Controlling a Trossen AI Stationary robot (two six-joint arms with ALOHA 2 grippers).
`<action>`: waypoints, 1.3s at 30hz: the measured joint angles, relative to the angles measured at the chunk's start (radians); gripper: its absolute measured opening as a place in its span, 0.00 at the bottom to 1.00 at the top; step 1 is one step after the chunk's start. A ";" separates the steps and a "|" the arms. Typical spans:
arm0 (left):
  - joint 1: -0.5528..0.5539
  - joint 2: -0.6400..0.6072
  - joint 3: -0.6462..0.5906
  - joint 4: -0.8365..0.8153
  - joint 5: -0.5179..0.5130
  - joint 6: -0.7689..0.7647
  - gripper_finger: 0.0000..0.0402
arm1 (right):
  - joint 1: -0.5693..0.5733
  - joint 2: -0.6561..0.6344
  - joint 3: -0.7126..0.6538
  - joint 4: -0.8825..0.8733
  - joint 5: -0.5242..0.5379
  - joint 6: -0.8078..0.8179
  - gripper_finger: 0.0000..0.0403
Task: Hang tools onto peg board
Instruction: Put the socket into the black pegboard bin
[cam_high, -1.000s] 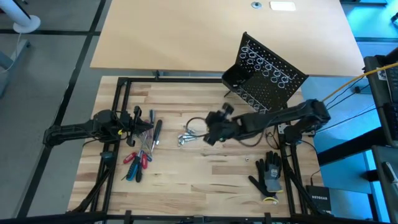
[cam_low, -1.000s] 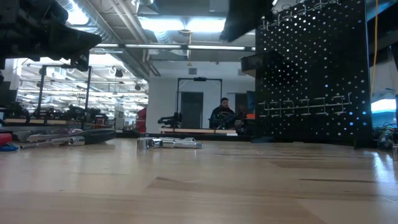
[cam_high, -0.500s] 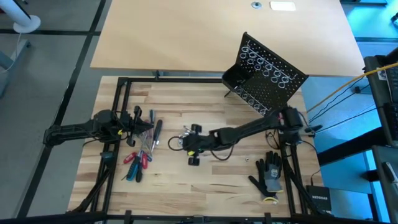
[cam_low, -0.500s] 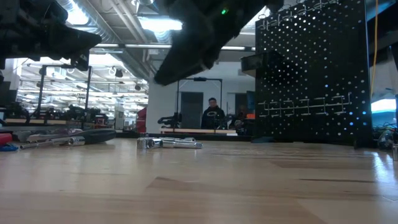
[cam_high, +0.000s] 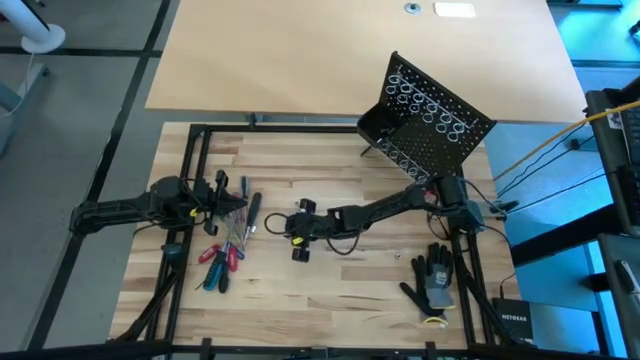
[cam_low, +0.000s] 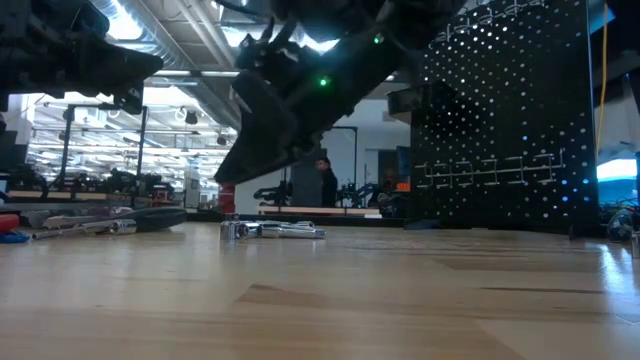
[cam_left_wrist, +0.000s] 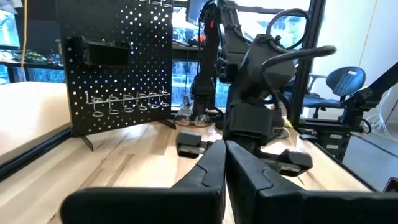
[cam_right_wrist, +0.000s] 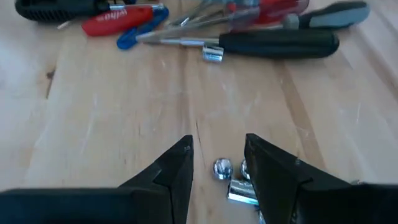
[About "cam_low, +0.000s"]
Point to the red cabinet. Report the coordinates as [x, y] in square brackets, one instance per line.
[227, 197]

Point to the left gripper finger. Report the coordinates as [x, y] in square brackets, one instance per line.
[129, 102]
[115, 65]

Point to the orange box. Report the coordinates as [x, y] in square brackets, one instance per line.
[403, 186]

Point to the background wooden table top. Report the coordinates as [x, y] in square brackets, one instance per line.
[310, 210]

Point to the long chrome socket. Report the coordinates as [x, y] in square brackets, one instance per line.
[295, 231]

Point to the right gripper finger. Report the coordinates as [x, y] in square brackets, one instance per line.
[260, 135]

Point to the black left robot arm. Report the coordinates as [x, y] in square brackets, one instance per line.
[4, 60]

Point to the black gantry frame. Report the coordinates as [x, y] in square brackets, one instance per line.
[142, 135]
[356, 160]

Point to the long ceiling light bar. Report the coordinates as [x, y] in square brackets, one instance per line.
[200, 73]

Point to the black metal pegboard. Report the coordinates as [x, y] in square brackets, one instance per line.
[500, 110]

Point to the person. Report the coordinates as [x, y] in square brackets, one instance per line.
[327, 185]

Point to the background black robot arm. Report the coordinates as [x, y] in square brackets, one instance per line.
[357, 195]
[125, 181]
[272, 195]

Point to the silver ventilation duct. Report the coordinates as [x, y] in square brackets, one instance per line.
[170, 45]

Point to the black aluminium table frame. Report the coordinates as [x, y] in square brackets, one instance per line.
[360, 220]

